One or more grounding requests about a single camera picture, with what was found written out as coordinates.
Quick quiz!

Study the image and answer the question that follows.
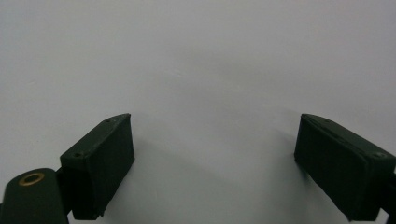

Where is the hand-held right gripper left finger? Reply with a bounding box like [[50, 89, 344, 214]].
[[59, 113, 135, 221]]

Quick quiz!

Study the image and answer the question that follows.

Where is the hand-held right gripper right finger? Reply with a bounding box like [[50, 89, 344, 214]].
[[293, 113, 396, 222]]

